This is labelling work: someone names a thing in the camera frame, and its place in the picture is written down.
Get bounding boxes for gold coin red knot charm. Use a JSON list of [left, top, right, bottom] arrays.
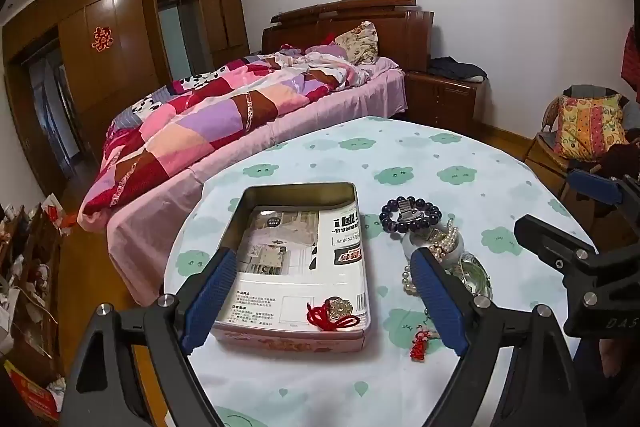
[[306, 298, 362, 333]]

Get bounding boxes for jade pendant with red knot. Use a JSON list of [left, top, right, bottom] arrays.
[[409, 252, 493, 364]]

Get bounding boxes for wooden nightstand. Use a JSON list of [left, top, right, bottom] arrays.
[[400, 69, 488, 136]]

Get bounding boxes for person's right forearm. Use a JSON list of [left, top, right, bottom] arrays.
[[572, 337, 640, 427]]

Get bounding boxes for chair with colourful cushion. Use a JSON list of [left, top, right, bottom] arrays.
[[522, 83, 640, 202]]

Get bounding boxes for cluttered wooden low cabinet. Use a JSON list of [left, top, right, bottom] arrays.
[[0, 192, 76, 427]]

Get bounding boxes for patchwork quilt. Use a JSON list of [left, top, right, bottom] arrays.
[[78, 44, 373, 232]]

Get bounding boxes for pearl necklace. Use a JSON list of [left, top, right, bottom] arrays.
[[402, 217, 463, 296]]

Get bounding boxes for floral pillow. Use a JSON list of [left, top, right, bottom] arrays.
[[334, 21, 380, 65]]

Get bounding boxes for bed with pink sheet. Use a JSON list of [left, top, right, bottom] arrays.
[[77, 54, 407, 305]]

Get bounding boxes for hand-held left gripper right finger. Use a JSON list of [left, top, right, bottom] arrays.
[[410, 247, 583, 427]]

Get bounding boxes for brown wooden wardrobe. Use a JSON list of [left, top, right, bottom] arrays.
[[0, 0, 251, 188]]

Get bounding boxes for dark folded clothes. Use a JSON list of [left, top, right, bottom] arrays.
[[426, 56, 488, 82]]

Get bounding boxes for red paper wall decoration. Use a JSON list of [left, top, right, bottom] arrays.
[[90, 25, 113, 54]]

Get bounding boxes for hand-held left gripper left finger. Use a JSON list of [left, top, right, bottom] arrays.
[[60, 247, 238, 427]]

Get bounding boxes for pink metal tin box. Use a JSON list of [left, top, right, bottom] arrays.
[[210, 181, 372, 354]]

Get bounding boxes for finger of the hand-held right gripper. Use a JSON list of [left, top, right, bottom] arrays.
[[566, 168, 640, 214], [513, 214, 599, 269]]

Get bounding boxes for dark purple bead bracelet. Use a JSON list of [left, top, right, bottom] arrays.
[[380, 196, 444, 236]]

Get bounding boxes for printed paper leaflet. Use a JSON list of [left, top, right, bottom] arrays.
[[216, 201, 362, 325]]

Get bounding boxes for white jade bangle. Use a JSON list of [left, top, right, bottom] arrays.
[[402, 232, 427, 264]]

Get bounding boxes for silver metal watch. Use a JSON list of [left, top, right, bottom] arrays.
[[396, 198, 451, 248]]

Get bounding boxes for wooden headboard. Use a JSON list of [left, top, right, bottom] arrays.
[[261, 0, 435, 72]]

